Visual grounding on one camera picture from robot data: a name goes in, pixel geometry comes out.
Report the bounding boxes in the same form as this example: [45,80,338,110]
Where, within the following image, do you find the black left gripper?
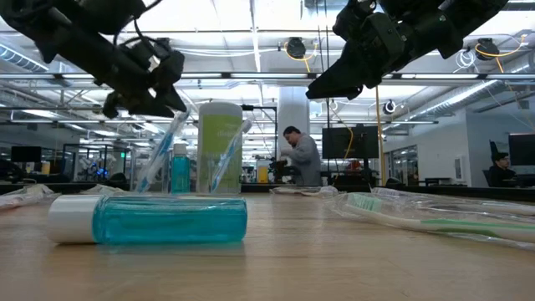
[102,37,188,120]

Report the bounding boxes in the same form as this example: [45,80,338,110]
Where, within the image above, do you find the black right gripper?
[305,0,420,101]

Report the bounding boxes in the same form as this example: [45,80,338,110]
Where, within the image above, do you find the blue toothbrush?
[210,118,254,194]
[134,109,192,194]

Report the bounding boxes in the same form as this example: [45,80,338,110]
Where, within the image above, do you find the small teal mouthwash bottle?
[170,143,191,195]
[45,193,249,246]

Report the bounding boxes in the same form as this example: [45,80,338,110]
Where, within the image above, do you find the clear acrylic organiser holder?
[133,150,244,196]

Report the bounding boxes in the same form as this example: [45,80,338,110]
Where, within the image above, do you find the green toothbrush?
[78,183,131,196]
[324,191,535,253]

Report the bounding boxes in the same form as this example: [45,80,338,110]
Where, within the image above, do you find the orange toothbrush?
[0,183,59,212]

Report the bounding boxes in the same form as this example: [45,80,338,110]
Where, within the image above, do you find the white building column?
[277,85,311,168]

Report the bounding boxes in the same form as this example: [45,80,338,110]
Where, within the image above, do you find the white-lidded green wipes canister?
[196,101,244,196]

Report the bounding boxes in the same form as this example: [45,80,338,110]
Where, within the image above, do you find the black monitor on stand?
[321,125,380,161]

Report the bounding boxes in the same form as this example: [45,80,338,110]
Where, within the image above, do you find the person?
[487,151,520,188]
[273,125,324,187]

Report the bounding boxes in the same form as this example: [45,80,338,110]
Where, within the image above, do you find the dark background monitor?
[10,145,43,164]

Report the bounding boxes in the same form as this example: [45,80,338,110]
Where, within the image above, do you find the black desk monitor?
[507,133,535,167]

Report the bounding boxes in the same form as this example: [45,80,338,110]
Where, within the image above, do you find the yellow curved cable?
[332,119,355,185]

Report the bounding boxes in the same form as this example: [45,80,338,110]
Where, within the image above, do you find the yellow hanging cable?
[374,85,385,186]

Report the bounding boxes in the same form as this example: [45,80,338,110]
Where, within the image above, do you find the long ceiling light rail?
[0,72,535,81]

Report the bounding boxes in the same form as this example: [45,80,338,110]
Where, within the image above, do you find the black background rig frame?
[241,104,279,187]

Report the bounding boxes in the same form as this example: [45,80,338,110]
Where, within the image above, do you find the silver ventilation duct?
[411,79,505,120]
[0,43,50,73]

